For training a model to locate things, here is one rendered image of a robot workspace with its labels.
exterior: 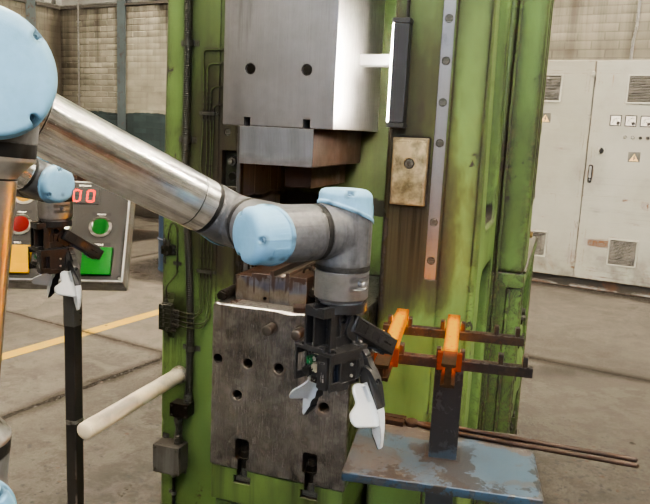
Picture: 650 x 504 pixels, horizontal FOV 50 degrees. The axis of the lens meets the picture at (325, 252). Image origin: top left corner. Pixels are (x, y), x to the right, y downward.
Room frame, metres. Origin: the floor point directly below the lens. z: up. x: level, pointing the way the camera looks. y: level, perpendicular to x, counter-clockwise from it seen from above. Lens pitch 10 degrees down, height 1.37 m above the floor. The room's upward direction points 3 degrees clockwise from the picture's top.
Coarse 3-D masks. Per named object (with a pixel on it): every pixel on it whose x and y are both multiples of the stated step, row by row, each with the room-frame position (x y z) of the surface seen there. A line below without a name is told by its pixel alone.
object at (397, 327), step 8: (400, 312) 1.58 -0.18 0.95; (408, 312) 1.60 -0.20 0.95; (392, 320) 1.51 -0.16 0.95; (400, 320) 1.51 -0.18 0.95; (392, 328) 1.44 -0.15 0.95; (400, 328) 1.45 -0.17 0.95; (392, 336) 1.38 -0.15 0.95; (400, 336) 1.41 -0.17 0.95; (376, 360) 1.21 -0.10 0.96; (384, 360) 1.22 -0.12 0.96; (392, 360) 1.28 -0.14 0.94; (384, 368) 1.19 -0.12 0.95; (384, 376) 1.20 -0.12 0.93
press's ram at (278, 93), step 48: (240, 0) 1.79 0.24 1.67; (288, 0) 1.75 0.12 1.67; (336, 0) 1.71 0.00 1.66; (384, 0) 2.09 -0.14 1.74; (240, 48) 1.79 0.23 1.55; (288, 48) 1.75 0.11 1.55; (336, 48) 1.71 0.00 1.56; (240, 96) 1.79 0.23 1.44; (288, 96) 1.75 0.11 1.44; (336, 96) 1.72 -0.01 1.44
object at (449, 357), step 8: (448, 320) 1.53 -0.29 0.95; (456, 320) 1.53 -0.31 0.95; (448, 328) 1.46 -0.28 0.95; (456, 328) 1.47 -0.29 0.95; (448, 336) 1.40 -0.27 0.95; (456, 336) 1.41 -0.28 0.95; (448, 344) 1.35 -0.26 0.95; (456, 344) 1.35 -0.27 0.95; (440, 352) 1.27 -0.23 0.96; (448, 352) 1.26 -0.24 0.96; (456, 352) 1.26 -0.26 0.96; (440, 360) 1.27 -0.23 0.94; (448, 360) 1.21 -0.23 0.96; (456, 360) 1.22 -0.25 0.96; (440, 368) 1.27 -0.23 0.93; (448, 368) 1.19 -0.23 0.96; (456, 368) 1.27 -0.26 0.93; (448, 376) 1.19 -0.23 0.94; (440, 384) 1.19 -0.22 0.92; (448, 384) 1.19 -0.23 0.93
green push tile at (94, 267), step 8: (104, 248) 1.75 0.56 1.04; (112, 248) 1.76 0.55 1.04; (104, 256) 1.74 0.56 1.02; (112, 256) 1.75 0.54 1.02; (88, 264) 1.73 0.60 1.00; (96, 264) 1.73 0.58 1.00; (104, 264) 1.73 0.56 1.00; (80, 272) 1.71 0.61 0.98; (88, 272) 1.72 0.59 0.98; (96, 272) 1.72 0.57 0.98; (104, 272) 1.72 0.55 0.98
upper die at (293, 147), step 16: (240, 128) 1.79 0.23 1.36; (256, 128) 1.77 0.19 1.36; (272, 128) 1.76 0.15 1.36; (288, 128) 1.75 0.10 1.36; (240, 144) 1.79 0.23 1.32; (256, 144) 1.77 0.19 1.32; (272, 144) 1.76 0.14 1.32; (288, 144) 1.74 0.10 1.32; (304, 144) 1.73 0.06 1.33; (320, 144) 1.77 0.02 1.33; (336, 144) 1.90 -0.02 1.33; (352, 144) 2.04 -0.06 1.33; (240, 160) 1.79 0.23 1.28; (256, 160) 1.77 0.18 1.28; (272, 160) 1.76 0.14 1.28; (288, 160) 1.74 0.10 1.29; (304, 160) 1.73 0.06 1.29; (320, 160) 1.78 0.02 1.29; (336, 160) 1.90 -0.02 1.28; (352, 160) 2.05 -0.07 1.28
